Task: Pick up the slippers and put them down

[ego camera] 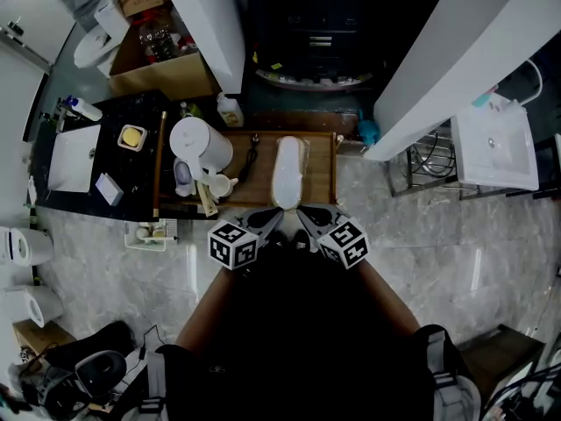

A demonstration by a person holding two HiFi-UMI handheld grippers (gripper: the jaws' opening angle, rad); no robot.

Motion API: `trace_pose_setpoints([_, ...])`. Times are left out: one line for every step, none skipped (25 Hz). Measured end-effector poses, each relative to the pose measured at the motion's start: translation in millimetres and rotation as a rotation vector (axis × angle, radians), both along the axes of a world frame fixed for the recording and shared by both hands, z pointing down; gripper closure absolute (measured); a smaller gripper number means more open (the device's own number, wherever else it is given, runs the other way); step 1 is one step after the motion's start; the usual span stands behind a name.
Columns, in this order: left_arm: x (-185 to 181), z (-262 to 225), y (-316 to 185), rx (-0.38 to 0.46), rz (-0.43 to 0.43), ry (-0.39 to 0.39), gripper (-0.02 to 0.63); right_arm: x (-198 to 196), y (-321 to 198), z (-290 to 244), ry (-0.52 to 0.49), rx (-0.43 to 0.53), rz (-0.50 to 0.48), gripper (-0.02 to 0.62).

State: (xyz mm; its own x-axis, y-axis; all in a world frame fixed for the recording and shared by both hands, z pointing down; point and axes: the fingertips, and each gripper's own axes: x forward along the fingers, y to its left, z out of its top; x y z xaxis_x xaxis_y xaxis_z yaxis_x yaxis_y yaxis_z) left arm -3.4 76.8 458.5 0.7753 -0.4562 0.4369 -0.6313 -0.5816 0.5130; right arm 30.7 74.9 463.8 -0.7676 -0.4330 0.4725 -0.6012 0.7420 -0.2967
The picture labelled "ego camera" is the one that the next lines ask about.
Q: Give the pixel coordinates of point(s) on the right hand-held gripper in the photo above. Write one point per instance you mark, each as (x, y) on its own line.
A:
(346, 241)

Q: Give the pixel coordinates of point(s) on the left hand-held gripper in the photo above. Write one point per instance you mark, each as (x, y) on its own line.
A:
(232, 246)

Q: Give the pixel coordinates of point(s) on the person's left forearm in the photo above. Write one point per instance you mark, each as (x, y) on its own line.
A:
(206, 309)

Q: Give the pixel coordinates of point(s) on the person's right forearm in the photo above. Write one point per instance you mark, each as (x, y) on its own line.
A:
(388, 298)

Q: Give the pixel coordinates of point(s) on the wooden tray table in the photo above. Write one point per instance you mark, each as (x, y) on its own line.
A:
(258, 189)

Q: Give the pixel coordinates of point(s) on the light wooden box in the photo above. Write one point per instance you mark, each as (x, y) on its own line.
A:
(207, 200)

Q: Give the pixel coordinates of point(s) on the white and purple cup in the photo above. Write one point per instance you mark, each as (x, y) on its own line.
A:
(182, 176)

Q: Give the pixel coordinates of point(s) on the white electric kettle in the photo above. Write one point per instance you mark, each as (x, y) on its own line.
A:
(199, 140)

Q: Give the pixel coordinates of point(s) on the clear plastic detergent bottle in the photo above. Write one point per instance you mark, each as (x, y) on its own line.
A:
(230, 111)

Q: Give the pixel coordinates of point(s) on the person's black clothing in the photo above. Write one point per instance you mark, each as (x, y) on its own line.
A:
(302, 340)

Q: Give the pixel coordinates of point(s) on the metal washbasin rack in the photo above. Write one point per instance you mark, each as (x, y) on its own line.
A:
(427, 167)

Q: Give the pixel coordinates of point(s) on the green bottle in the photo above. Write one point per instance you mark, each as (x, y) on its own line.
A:
(190, 110)

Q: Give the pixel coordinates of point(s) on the black marble countertop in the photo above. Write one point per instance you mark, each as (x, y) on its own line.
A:
(131, 173)

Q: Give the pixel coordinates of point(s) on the soap dish with yellow soap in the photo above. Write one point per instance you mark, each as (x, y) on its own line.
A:
(131, 137)

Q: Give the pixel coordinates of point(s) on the white tissue pack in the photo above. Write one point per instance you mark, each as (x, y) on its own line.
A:
(108, 189)

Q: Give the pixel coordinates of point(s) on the large open cardboard box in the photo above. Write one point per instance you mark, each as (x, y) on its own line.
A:
(162, 75)

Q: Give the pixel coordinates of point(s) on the dark washing machine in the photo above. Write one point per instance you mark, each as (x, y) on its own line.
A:
(315, 29)

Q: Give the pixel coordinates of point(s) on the white partition panel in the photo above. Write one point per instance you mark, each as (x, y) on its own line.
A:
(447, 59)
(210, 24)

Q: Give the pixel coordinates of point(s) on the white laundry washbasin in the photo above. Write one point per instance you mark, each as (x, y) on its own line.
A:
(495, 147)

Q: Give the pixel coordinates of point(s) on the white square sink basin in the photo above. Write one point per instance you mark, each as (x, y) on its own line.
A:
(72, 158)

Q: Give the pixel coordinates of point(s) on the black bag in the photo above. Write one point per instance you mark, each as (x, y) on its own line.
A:
(101, 338)

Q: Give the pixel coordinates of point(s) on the white bottle with blue pump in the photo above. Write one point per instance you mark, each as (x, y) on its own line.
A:
(87, 109)

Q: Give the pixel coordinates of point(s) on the metal faucet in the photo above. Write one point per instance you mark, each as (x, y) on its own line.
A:
(63, 114)

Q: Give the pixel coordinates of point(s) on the grey and black headset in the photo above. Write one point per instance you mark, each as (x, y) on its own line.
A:
(98, 373)

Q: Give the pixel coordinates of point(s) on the dark brown box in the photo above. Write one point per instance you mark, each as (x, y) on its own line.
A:
(499, 358)

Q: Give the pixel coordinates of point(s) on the white round bin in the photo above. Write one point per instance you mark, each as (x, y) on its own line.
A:
(30, 305)
(26, 246)

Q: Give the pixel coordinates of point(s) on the brown cardboard box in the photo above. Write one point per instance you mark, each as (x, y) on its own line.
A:
(41, 336)

